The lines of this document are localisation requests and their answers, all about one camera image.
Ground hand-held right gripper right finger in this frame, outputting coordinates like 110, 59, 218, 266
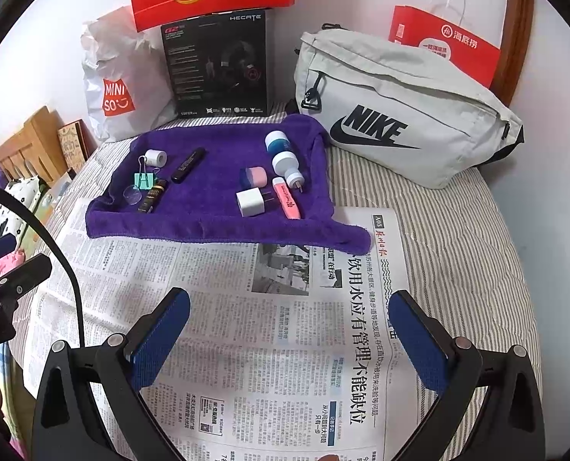
388, 290, 547, 461

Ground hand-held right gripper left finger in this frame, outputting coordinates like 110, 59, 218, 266
31, 287, 191, 461

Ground small brown bottle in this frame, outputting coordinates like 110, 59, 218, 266
136, 179, 169, 214

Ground green binder clip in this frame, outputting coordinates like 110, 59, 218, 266
134, 156, 157, 190

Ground white charger plug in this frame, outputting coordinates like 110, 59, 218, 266
235, 187, 273, 219

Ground black cosmetic tube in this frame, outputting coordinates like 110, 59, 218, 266
171, 148, 206, 184

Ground pink flashlight earpick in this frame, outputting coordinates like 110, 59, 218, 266
272, 177, 304, 220

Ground pink blue round case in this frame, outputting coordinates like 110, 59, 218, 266
239, 166, 267, 190

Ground white plug-in night light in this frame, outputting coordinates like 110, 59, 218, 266
272, 151, 307, 193

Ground white jar blue label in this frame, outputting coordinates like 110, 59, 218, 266
264, 131, 293, 157

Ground white spotted cloth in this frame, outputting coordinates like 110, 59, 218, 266
0, 175, 43, 236

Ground wooden headboard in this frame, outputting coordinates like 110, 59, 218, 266
0, 106, 70, 188

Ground newspaper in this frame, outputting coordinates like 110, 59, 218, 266
23, 192, 423, 461

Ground purple towel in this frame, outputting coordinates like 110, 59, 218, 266
84, 113, 372, 255

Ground brown patterned box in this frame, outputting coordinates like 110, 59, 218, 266
57, 120, 89, 174

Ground white plastic shopping bag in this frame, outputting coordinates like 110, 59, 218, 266
81, 7, 180, 144

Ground grey waist bag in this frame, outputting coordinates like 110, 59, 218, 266
293, 24, 525, 190

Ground black headset box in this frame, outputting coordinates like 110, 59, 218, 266
160, 8, 270, 118

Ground black cable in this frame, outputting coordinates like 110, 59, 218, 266
0, 179, 85, 347

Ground red paper bag white handles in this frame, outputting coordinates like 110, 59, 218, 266
387, 0, 502, 91

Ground wooden door frame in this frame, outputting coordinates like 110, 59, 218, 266
489, 0, 535, 106

